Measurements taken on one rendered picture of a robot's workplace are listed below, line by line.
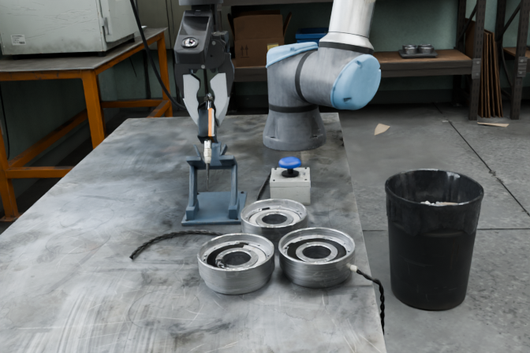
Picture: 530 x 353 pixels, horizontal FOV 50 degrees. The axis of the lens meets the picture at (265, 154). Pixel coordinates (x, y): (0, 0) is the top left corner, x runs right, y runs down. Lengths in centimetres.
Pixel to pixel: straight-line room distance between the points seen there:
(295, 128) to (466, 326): 110
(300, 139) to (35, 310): 70
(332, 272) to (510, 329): 144
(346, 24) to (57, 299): 75
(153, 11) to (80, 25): 171
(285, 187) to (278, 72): 35
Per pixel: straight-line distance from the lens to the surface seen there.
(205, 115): 94
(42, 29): 309
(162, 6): 464
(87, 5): 299
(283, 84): 126
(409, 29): 484
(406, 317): 213
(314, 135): 131
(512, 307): 227
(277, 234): 85
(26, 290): 87
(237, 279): 75
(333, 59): 118
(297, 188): 100
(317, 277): 76
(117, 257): 90
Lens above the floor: 122
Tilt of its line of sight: 19 degrees down
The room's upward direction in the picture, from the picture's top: 3 degrees counter-clockwise
